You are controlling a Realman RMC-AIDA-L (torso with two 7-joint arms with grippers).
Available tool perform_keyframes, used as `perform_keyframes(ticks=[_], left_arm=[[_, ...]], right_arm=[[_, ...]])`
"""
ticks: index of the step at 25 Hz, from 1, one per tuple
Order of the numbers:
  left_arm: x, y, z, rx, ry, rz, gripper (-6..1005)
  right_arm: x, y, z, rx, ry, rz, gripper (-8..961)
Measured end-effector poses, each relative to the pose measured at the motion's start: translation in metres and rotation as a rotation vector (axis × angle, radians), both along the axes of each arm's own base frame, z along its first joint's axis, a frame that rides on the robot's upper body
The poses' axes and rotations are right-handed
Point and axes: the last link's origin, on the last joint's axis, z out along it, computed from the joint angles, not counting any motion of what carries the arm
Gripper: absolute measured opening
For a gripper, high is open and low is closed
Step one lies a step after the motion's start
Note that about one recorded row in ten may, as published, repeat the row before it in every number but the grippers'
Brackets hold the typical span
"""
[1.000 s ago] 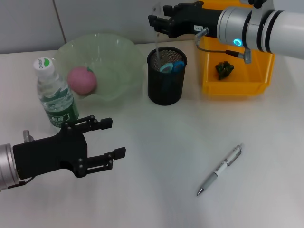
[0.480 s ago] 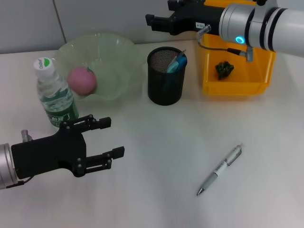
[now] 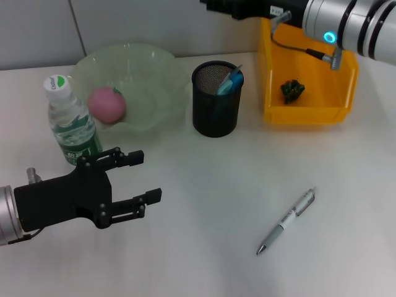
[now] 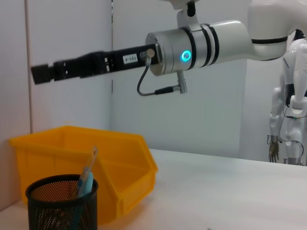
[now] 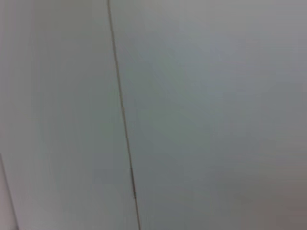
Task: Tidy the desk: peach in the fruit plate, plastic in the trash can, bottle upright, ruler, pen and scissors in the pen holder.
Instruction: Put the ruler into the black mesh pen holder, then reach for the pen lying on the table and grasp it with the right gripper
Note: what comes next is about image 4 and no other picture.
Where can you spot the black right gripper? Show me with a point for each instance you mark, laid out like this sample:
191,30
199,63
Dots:
115,61

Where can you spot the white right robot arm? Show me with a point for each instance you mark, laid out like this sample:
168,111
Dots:
227,40

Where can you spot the yellow plastic storage bin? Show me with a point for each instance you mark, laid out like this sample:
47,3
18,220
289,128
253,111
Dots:
120,167

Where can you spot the white humanoid robot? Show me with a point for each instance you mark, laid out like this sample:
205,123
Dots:
299,81

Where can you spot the blue scissors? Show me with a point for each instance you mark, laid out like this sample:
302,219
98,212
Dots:
88,184

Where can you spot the black mesh pen cup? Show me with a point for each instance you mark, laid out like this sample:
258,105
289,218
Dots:
60,210

